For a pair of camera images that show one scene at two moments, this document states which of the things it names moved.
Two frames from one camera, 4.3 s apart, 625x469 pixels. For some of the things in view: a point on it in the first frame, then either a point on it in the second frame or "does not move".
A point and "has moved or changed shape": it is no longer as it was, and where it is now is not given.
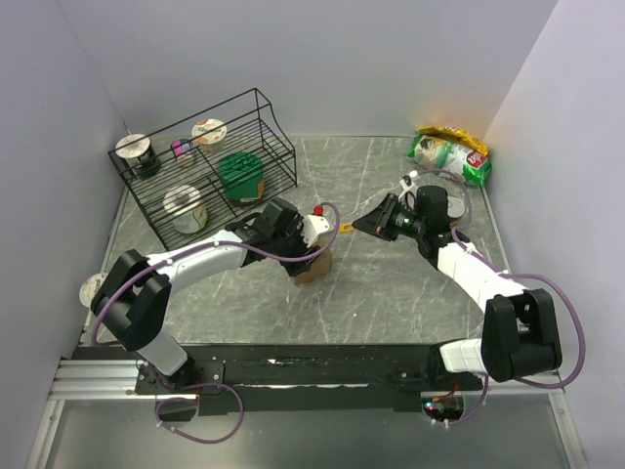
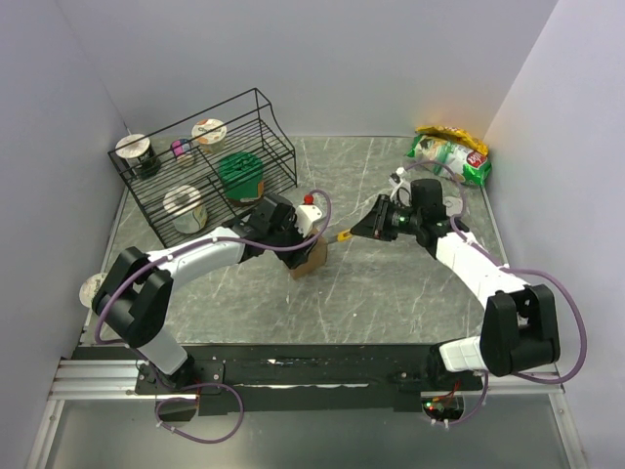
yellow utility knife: x=345 y=228 has moved or changed shape
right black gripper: x=378 y=221 does not move
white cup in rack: x=184 y=205 does not move
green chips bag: x=459 y=161 does not move
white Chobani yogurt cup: x=210 y=134 does not move
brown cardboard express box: x=320 y=265 has moved or changed shape
